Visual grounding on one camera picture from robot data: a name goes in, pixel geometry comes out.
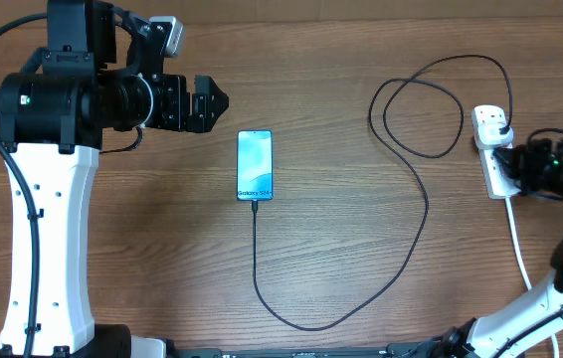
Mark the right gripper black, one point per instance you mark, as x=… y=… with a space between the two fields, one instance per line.
x=513 y=159

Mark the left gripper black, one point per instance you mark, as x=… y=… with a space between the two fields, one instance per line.
x=177 y=117

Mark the Samsung Galaxy smartphone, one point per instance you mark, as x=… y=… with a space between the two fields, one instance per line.
x=255 y=179

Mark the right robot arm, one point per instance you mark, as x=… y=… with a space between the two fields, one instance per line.
x=537 y=314

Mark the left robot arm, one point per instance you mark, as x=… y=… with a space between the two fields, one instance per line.
x=102 y=68

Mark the white charger plug adapter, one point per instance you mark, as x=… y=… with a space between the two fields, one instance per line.
x=489 y=136

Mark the white power strip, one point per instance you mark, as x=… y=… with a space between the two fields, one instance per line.
x=498 y=185

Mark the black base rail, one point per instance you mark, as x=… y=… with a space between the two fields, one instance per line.
x=427 y=348

